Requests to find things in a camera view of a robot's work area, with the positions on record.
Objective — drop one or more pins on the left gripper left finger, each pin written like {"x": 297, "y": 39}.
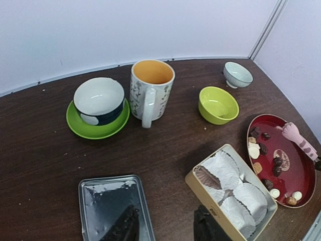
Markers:
{"x": 126, "y": 227}

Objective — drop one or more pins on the white round chocolate front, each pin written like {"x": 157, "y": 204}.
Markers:
{"x": 297, "y": 195}

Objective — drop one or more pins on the right aluminium frame post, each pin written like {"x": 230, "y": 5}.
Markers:
{"x": 276, "y": 12}

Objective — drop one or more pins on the green saucer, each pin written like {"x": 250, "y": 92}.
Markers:
{"x": 94, "y": 130}

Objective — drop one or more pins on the caramel brown chocolate front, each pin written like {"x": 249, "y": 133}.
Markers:
{"x": 291, "y": 201}

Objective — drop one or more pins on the white round chocolate left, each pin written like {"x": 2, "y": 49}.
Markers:
{"x": 275, "y": 193}

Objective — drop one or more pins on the caramel square chocolate left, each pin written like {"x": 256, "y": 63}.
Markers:
{"x": 257, "y": 168}

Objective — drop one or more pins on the dark chocolate beside white round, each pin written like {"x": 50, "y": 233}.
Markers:
{"x": 267, "y": 183}

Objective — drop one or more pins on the white paper cupcake liners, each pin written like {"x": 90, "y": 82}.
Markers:
{"x": 242, "y": 203}

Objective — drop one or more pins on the beige bear tin lid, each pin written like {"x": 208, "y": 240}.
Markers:
{"x": 103, "y": 200}

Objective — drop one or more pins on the beige metal tin box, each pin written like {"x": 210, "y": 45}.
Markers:
{"x": 216, "y": 211}

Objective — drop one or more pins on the red round tray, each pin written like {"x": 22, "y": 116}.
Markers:
{"x": 298, "y": 172}

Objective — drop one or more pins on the dark chocolate top square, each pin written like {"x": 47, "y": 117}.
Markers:
{"x": 255, "y": 132}

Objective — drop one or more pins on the pink cat paw tongs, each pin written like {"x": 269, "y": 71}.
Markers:
{"x": 291, "y": 132}

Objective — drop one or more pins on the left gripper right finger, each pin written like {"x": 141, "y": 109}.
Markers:
{"x": 206, "y": 228}

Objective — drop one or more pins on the pale blue ceramic bowl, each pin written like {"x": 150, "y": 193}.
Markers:
{"x": 236, "y": 75}

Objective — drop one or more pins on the white chocolate pieces top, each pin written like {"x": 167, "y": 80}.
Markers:
{"x": 253, "y": 148}

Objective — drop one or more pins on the lime green bowl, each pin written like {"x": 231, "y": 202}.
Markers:
{"x": 217, "y": 106}

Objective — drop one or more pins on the white floral mug orange inside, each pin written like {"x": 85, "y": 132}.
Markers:
{"x": 150, "y": 87}

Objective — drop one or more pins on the white and navy bowl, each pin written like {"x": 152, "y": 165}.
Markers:
{"x": 100, "y": 97}

